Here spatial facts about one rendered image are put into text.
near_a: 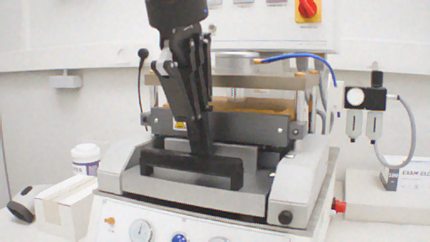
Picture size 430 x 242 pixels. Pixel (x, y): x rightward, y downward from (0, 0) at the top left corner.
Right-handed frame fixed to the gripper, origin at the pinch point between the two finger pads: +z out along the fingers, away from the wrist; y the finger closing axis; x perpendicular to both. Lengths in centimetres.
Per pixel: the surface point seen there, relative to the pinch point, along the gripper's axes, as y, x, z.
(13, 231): 12, -49, 25
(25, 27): -66, -122, -7
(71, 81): -56, -88, 17
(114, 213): 10.1, -11.5, 9.2
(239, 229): 8.9, 8.3, 8.0
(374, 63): -64, 26, 12
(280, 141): -3.7, 10.8, 2.2
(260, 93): -29.4, 0.2, 7.0
